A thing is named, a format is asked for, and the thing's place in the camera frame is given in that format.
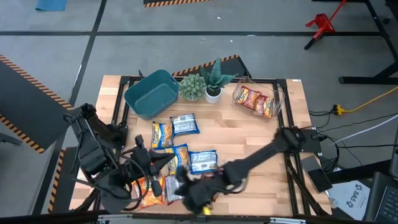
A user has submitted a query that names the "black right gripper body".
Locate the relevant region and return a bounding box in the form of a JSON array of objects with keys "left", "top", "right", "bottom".
[{"left": 182, "top": 173, "right": 231, "bottom": 216}]

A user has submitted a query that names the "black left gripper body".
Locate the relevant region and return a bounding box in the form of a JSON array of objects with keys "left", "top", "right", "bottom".
[{"left": 129, "top": 134, "right": 157, "bottom": 180}]

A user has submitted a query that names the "blue Maruchan ramen packet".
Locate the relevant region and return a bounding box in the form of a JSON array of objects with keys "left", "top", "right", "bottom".
[
  {"left": 164, "top": 143, "right": 190, "bottom": 175},
  {"left": 150, "top": 121, "right": 174, "bottom": 149},
  {"left": 170, "top": 113, "right": 200, "bottom": 136},
  {"left": 188, "top": 149, "right": 218, "bottom": 174}
]

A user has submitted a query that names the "orange Maruchan ramen packet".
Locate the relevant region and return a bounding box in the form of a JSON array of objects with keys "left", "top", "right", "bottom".
[
  {"left": 140, "top": 175, "right": 166, "bottom": 209},
  {"left": 130, "top": 179, "right": 147, "bottom": 206}
]

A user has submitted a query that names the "teal plastic bin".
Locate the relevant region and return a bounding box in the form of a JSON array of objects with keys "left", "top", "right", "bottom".
[{"left": 124, "top": 69, "right": 180, "bottom": 121}]

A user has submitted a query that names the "green succulent in woven pot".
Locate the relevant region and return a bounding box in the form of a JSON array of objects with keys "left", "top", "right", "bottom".
[{"left": 178, "top": 73, "right": 207, "bottom": 102}]

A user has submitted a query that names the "black mat hazard stripe edge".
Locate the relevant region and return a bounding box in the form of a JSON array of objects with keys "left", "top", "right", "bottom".
[
  {"left": 46, "top": 146, "right": 80, "bottom": 215},
  {"left": 0, "top": 54, "right": 75, "bottom": 155},
  {"left": 142, "top": 0, "right": 213, "bottom": 9},
  {"left": 172, "top": 54, "right": 252, "bottom": 79}
]

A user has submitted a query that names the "snake plant in white pot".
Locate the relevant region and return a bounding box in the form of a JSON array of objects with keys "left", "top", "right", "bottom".
[{"left": 200, "top": 57, "right": 239, "bottom": 105}]

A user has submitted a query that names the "black power supply box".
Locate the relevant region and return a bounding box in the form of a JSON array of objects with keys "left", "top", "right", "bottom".
[{"left": 300, "top": 154, "right": 334, "bottom": 194}]

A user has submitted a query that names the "clear plastic bin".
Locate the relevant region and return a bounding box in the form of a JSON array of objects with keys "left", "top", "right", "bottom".
[{"left": 231, "top": 76, "right": 286, "bottom": 123}]

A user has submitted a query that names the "white printed paper sheet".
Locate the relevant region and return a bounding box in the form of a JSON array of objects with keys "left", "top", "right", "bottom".
[{"left": 328, "top": 179, "right": 371, "bottom": 221}]

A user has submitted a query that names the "blue floor mat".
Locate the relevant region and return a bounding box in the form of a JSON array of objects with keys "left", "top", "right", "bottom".
[{"left": 35, "top": 0, "right": 68, "bottom": 12}]

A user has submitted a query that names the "black laptop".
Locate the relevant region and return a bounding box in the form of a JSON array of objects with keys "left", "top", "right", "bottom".
[{"left": 363, "top": 170, "right": 398, "bottom": 224}]

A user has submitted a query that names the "red and black stand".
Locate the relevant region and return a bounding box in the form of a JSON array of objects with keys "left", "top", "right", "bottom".
[{"left": 304, "top": 0, "right": 348, "bottom": 40}]

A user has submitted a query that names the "black metal table frame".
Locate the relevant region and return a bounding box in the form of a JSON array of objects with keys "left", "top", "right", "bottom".
[{"left": 110, "top": 75, "right": 332, "bottom": 218}]

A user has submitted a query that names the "yellow power cable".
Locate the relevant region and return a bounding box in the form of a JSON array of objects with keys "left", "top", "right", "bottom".
[{"left": 333, "top": 86, "right": 398, "bottom": 115}]

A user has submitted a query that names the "black floor cable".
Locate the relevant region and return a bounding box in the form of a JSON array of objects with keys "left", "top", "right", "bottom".
[{"left": 335, "top": 142, "right": 398, "bottom": 149}]

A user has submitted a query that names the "white floor cable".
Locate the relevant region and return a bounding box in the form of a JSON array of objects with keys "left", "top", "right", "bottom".
[{"left": 334, "top": 114, "right": 398, "bottom": 144}]

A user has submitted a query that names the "black desk frame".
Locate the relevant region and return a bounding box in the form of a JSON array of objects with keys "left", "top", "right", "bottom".
[{"left": 303, "top": 0, "right": 398, "bottom": 85}]

